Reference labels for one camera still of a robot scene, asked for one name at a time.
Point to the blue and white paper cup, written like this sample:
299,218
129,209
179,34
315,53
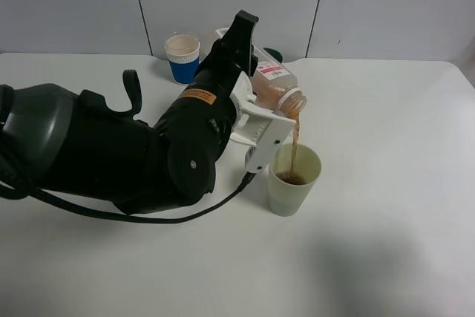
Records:
183,53

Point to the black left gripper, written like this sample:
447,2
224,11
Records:
219,71

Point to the teal plastic cup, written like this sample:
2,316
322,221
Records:
275,54

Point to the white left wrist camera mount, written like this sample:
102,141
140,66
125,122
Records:
259,128

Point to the pale green plastic cup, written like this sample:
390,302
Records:
291,178

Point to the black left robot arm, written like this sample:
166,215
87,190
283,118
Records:
73,152

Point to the clear bottle with pink label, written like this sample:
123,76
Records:
275,87

